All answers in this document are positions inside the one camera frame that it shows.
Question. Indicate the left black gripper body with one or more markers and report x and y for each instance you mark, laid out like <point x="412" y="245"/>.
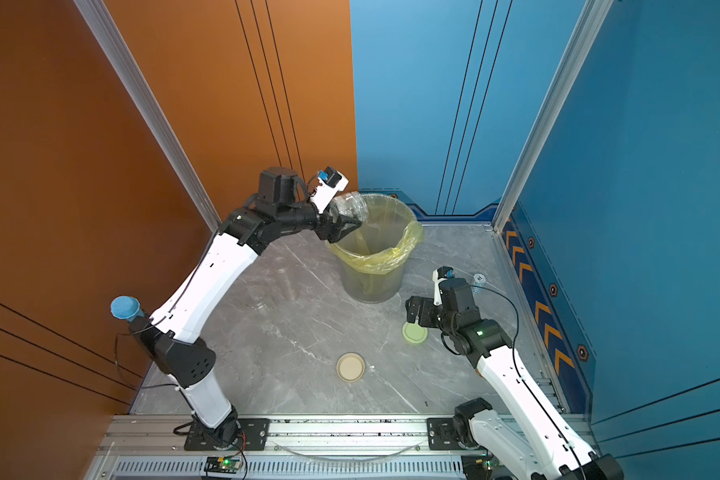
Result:
<point x="322" y="229"/>

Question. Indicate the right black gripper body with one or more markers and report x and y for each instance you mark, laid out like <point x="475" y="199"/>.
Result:
<point x="430" y="315"/>

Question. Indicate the green jar lid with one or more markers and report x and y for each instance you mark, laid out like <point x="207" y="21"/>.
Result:
<point x="414" y="334"/>

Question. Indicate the jar with green lid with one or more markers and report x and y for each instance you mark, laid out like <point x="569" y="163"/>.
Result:
<point x="352" y="205"/>

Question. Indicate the cream jar lid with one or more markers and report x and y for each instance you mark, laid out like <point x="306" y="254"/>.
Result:
<point x="350" y="367"/>

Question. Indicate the tall jar with clear lid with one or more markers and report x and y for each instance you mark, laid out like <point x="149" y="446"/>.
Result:
<point x="289" y="287"/>

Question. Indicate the glass jar with tea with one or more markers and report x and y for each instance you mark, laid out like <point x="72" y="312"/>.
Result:
<point x="262" y="305"/>

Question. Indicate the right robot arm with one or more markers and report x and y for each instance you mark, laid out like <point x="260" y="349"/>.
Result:
<point x="542" y="444"/>

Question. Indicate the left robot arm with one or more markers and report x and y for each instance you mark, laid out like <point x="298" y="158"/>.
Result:
<point x="284" y="204"/>

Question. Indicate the mesh trash bin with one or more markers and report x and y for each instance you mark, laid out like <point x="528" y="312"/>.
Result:
<point x="371" y="288"/>

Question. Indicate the yellow trash bag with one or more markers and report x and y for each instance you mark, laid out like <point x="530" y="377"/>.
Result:
<point x="385" y="240"/>

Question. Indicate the blue foam-tipped microphone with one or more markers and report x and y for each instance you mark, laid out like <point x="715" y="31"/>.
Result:
<point x="126" y="308"/>

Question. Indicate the left green circuit board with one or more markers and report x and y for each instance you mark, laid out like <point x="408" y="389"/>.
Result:
<point x="223" y="467"/>

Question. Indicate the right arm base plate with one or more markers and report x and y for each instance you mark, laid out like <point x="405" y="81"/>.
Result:
<point x="442" y="434"/>

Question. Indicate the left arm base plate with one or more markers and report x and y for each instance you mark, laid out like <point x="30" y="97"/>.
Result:
<point x="250" y="435"/>

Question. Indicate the aluminium front rail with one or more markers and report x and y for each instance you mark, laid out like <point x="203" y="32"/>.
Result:
<point x="299" y="447"/>

